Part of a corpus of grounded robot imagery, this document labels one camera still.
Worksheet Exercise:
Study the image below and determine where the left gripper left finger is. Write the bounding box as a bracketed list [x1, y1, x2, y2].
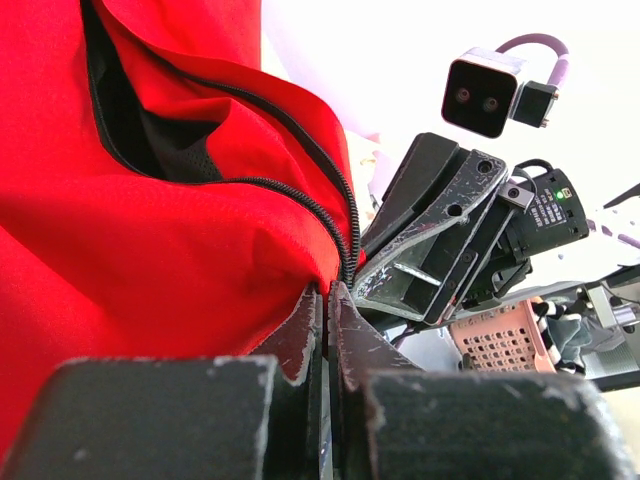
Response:
[1, 287, 323, 479]

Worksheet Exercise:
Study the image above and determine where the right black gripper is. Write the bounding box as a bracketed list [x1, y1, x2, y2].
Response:
[351, 133, 533, 325]

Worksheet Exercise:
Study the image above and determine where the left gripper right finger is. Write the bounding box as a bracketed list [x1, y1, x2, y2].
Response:
[327, 282, 636, 479]

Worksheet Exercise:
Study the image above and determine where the red zip jacket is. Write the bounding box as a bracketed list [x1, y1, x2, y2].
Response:
[1, 1, 365, 449]

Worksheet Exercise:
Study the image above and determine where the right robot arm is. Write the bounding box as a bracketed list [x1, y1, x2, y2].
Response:
[351, 133, 589, 331]

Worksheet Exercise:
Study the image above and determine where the pink plastic basket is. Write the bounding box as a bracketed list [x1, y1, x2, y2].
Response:
[449, 300, 556, 373]

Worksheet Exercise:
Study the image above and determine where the black white striped cloth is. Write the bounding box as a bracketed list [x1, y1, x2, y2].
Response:
[531, 297, 594, 376]

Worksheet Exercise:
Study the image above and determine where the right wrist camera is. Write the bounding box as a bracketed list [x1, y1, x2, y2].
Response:
[441, 47, 566, 139]

